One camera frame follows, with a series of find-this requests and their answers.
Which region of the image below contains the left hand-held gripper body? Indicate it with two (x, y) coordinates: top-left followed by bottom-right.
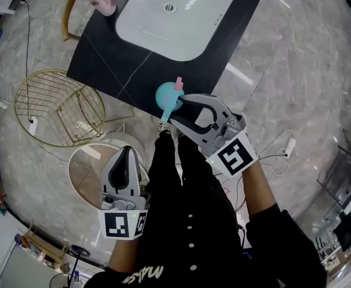
(98, 187), (151, 240)

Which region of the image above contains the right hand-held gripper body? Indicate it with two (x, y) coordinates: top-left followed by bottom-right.
(201, 107), (259, 180)

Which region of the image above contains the teal spray bottle pink nozzle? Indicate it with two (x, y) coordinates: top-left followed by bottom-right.
(155, 76), (186, 122)

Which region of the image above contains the person's left forearm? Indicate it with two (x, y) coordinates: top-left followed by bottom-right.
(107, 236), (140, 278)

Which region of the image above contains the person's right forearm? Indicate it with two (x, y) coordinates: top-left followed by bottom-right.
(241, 160), (281, 217)

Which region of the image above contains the person's patterned shoe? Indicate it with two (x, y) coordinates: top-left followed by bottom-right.
(157, 119), (172, 136)

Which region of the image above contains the round white side table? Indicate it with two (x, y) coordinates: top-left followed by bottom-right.
(68, 131), (149, 219)

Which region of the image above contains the black round stand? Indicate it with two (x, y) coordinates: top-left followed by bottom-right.
(64, 244), (91, 288)

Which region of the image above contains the white power strip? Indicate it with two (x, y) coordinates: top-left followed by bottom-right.
(284, 138), (297, 158)

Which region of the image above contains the person's black clothing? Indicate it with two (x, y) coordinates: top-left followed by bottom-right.
(88, 131), (328, 288)

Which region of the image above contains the wooden rack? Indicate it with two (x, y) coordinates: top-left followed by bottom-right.
(23, 224), (71, 273)

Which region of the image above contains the white sink basin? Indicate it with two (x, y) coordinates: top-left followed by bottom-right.
(115, 0), (240, 62)

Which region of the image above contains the white power adapter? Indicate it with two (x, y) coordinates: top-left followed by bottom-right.
(28, 116), (40, 136)

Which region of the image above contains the black vanity counter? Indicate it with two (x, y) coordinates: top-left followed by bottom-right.
(66, 0), (270, 119)

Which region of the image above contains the white cable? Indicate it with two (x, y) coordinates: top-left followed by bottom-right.
(234, 129), (295, 212)

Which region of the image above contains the gold wire chair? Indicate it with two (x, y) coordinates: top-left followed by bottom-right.
(14, 68), (134, 148)

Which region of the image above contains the black cable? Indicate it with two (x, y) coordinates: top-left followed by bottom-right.
(0, 0), (35, 123)

